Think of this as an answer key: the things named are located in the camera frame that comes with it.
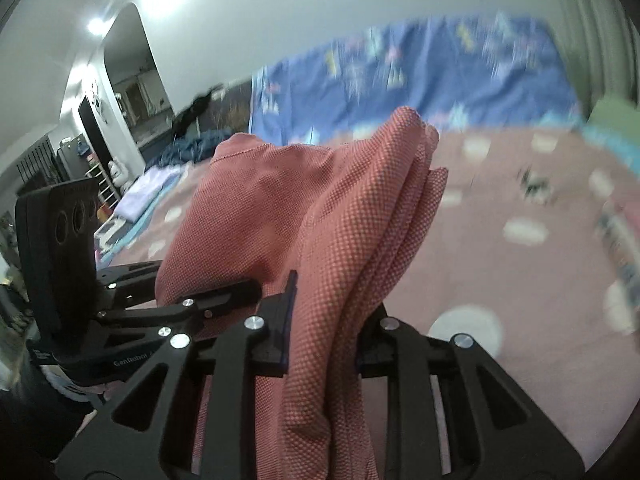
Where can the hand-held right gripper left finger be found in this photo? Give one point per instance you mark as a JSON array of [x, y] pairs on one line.
[[272, 335]]

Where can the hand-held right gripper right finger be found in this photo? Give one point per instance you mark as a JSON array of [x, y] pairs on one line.
[[395, 350]]

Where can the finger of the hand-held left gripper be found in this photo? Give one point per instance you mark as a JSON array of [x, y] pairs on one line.
[[130, 277], [200, 307]]

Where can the pink knit garment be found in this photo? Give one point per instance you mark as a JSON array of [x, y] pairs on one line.
[[300, 200]]

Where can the lavender cloth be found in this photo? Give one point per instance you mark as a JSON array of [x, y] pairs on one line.
[[145, 190]]

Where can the white shelf rack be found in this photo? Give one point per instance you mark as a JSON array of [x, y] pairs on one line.
[[102, 187]]

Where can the white plush toy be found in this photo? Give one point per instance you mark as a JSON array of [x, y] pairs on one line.
[[119, 172]]

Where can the dark cabinet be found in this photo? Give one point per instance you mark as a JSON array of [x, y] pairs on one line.
[[70, 157]]

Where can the pink white-dotted blanket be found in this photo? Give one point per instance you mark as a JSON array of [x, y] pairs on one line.
[[500, 285]]

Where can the dark blue crumpled cloth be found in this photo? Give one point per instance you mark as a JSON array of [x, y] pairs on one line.
[[185, 150]]

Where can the black cloth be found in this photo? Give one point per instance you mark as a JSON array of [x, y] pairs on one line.
[[192, 110]]

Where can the dark brown patterned cloth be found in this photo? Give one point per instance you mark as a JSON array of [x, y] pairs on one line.
[[230, 110]]

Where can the striped pinkish cloth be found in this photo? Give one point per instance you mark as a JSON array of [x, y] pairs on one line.
[[617, 245]]

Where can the ceiling light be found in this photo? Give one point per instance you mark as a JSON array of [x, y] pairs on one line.
[[95, 26]]

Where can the blue printed bed sheet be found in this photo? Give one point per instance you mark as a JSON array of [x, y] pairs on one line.
[[425, 75]]

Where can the green cloth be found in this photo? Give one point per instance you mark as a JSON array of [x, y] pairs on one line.
[[615, 120]]

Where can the white curtain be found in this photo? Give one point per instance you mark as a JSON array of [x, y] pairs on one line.
[[595, 25]]

